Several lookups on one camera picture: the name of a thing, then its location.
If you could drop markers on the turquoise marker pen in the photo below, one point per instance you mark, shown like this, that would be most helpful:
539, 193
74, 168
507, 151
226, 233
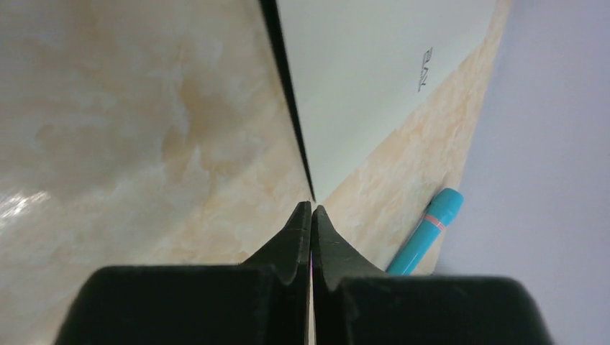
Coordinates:
439, 214

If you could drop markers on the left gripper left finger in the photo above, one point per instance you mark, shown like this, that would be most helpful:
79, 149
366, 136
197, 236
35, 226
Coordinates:
263, 300

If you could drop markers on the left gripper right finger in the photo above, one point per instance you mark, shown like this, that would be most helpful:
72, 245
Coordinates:
355, 302

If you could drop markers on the grey black file folder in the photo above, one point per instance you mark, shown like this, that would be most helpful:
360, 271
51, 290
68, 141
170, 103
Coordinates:
353, 71

